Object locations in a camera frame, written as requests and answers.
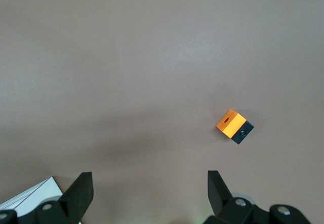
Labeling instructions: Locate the white drawer cabinet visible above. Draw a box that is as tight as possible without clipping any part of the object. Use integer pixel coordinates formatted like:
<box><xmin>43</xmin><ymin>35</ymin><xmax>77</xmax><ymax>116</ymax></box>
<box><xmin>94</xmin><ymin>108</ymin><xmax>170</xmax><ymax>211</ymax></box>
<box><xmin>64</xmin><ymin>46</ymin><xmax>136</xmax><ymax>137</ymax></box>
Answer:
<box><xmin>0</xmin><ymin>175</ymin><xmax>63</xmax><ymax>216</ymax></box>

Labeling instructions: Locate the orange and black cube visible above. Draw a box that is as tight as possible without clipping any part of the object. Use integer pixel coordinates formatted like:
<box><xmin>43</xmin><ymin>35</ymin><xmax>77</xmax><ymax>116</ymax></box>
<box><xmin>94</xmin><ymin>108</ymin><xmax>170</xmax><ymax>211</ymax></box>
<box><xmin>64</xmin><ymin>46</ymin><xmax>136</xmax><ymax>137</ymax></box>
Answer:
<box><xmin>216</xmin><ymin>109</ymin><xmax>255</xmax><ymax>146</ymax></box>

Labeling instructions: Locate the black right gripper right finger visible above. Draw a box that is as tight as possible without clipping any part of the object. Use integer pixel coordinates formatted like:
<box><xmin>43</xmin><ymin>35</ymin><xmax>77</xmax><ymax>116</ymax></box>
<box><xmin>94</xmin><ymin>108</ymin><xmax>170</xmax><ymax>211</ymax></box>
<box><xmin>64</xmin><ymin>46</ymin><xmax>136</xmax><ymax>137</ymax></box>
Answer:
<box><xmin>204</xmin><ymin>170</ymin><xmax>255</xmax><ymax>224</ymax></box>

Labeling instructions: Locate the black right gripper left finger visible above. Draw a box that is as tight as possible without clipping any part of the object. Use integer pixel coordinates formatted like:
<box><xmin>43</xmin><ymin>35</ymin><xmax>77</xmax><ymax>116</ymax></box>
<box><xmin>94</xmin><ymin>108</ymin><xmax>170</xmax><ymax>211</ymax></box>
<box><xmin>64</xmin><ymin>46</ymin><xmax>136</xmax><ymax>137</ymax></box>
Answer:
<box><xmin>34</xmin><ymin>172</ymin><xmax>95</xmax><ymax>224</ymax></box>

